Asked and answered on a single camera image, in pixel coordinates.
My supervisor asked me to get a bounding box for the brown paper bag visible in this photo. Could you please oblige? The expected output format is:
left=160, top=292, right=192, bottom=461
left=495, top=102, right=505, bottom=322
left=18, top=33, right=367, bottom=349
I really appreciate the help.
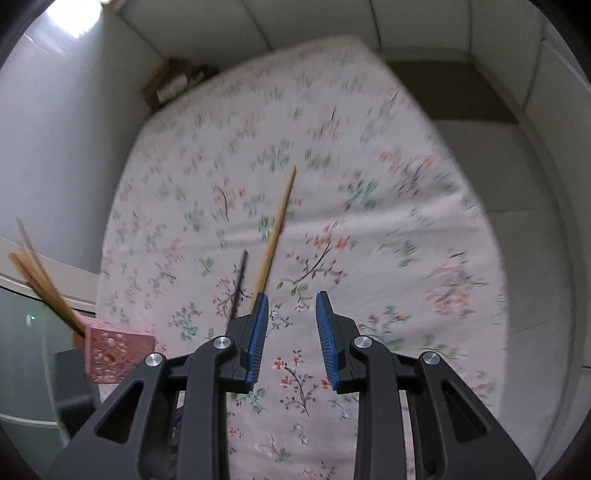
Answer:
left=141, top=57, right=221, bottom=112

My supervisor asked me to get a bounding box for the floral tablecloth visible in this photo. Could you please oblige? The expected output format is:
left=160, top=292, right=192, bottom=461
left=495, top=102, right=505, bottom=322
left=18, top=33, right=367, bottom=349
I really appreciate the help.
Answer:
left=96, top=37, right=508, bottom=479

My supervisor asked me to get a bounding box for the bamboo chopstick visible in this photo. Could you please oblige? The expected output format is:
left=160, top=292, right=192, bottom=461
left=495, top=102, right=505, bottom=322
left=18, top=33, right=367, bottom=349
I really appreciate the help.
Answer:
left=249, top=166, right=297, bottom=311
left=9, top=219, right=85, bottom=339

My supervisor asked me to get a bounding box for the brown floor mat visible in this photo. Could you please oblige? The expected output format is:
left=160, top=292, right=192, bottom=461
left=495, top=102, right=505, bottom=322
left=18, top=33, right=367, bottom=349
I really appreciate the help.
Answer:
left=389, top=61, right=517, bottom=124

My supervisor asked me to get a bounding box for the bamboo chopstick far left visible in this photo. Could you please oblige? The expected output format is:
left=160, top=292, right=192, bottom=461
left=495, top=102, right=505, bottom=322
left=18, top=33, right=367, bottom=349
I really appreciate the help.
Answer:
left=9, top=219, right=85, bottom=339

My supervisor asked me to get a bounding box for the pink perforated utensil holder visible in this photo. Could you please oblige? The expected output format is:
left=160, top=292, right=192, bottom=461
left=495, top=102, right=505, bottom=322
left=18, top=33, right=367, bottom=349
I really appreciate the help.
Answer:
left=80, top=316, right=155, bottom=384

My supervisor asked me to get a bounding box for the bamboo chopstick far right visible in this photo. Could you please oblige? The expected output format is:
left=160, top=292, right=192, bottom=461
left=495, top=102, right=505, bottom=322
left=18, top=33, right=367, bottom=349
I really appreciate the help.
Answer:
left=249, top=166, right=297, bottom=311

